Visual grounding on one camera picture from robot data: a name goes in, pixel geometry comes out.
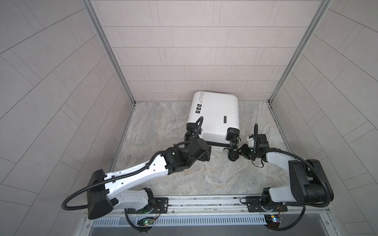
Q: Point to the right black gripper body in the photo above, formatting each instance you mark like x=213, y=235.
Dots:
x=249, y=153

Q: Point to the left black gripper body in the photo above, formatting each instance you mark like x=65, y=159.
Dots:
x=203, y=156

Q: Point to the white suitcase with black lining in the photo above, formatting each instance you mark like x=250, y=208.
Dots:
x=220, y=127

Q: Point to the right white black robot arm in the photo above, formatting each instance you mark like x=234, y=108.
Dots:
x=308, y=183

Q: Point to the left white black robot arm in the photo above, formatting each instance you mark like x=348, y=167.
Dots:
x=108, y=191

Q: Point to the left circuit board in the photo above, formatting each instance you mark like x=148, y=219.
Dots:
x=148, y=221

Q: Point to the circuit board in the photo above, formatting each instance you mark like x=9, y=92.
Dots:
x=148, y=221
x=273, y=221

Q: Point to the right circuit board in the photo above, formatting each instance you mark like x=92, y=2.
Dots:
x=273, y=221

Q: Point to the right corner metal profile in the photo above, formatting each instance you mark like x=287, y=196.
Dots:
x=318, y=16

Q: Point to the corner metal profile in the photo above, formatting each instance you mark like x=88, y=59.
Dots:
x=318, y=16
x=104, y=42

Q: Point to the left corner metal profile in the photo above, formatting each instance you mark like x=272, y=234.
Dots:
x=104, y=42

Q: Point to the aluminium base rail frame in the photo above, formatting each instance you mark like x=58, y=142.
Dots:
x=215, y=215

